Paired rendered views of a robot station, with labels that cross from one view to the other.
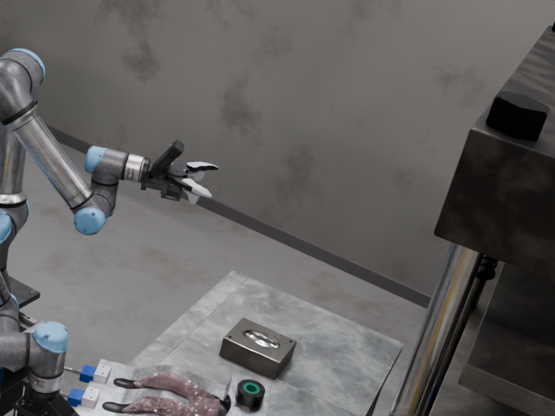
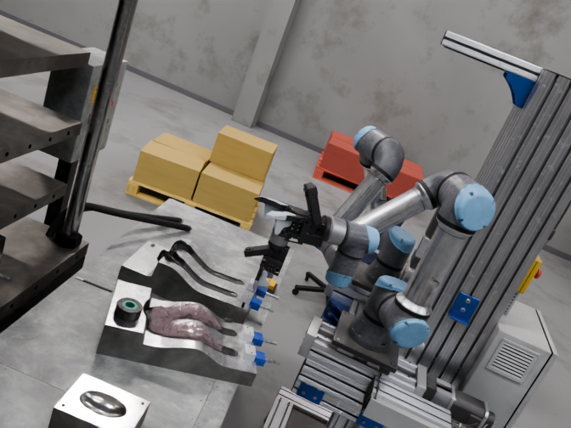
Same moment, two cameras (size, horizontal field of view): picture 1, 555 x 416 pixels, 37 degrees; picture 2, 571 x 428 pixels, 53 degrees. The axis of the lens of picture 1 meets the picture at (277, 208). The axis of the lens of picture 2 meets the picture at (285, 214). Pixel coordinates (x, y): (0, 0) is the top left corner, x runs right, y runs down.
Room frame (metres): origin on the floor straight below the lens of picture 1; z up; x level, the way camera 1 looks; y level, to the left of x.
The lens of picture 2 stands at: (3.45, -0.10, 1.99)
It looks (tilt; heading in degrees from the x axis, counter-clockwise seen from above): 21 degrees down; 166
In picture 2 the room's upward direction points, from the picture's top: 22 degrees clockwise
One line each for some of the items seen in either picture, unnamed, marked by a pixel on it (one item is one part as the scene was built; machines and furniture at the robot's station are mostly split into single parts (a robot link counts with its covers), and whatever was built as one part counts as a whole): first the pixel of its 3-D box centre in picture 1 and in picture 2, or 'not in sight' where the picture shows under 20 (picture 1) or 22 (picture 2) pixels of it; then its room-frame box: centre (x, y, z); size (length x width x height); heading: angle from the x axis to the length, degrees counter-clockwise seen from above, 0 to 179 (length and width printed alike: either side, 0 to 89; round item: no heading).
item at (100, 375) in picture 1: (85, 373); (261, 358); (1.88, 0.41, 0.85); 0.13 x 0.05 x 0.05; 90
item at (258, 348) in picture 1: (258, 347); (101, 414); (2.24, -0.05, 0.83); 0.20 x 0.15 x 0.07; 73
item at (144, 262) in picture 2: not in sight; (195, 275); (1.47, 0.16, 0.87); 0.50 x 0.26 x 0.14; 73
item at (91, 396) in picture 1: (73, 397); (258, 339); (1.77, 0.41, 0.85); 0.13 x 0.05 x 0.05; 90
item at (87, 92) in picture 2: not in sight; (54, 217); (1.06, -0.45, 0.73); 0.30 x 0.22 x 1.47; 163
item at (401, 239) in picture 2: not in sight; (396, 245); (1.41, 0.90, 1.20); 0.13 x 0.12 x 0.14; 24
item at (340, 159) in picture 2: not in sight; (369, 171); (-3.39, 2.47, 0.24); 1.40 x 0.99 x 0.48; 69
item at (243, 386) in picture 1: (249, 393); (128, 309); (1.89, -0.06, 0.93); 0.08 x 0.08 x 0.04
